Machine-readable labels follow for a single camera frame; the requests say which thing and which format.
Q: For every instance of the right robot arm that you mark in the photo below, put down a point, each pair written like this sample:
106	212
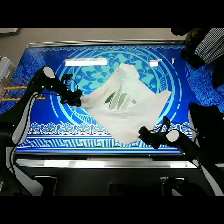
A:
203	150

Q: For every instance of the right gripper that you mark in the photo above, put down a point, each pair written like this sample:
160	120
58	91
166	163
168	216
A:
148	136

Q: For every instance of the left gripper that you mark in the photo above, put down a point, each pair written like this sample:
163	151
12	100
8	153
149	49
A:
72	96

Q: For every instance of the checked shirt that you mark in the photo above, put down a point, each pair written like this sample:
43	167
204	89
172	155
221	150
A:
210	44

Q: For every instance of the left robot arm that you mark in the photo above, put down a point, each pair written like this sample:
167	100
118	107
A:
23	110

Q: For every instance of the white T-shirt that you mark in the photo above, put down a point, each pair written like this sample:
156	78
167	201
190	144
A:
128	103

